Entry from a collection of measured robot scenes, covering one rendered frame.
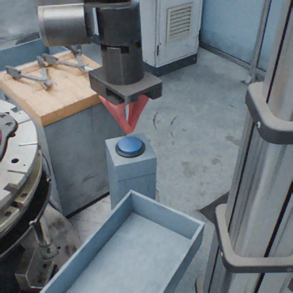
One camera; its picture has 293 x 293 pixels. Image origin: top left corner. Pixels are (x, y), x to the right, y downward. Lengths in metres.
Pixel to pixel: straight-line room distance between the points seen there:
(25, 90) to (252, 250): 0.49
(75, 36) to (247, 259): 0.42
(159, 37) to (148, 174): 2.26
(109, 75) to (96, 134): 0.26
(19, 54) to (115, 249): 0.60
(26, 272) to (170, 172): 1.49
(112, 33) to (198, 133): 1.92
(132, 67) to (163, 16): 2.29
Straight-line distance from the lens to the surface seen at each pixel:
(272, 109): 0.45
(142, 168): 0.58
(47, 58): 0.78
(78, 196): 0.81
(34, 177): 0.53
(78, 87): 0.71
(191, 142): 2.28
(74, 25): 0.47
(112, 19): 0.47
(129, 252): 0.47
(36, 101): 0.68
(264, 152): 0.46
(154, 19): 2.75
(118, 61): 0.48
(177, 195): 1.93
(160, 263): 0.46
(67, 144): 0.71
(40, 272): 0.70
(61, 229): 0.79
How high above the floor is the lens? 1.41
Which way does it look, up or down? 39 degrees down
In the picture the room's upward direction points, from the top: straight up
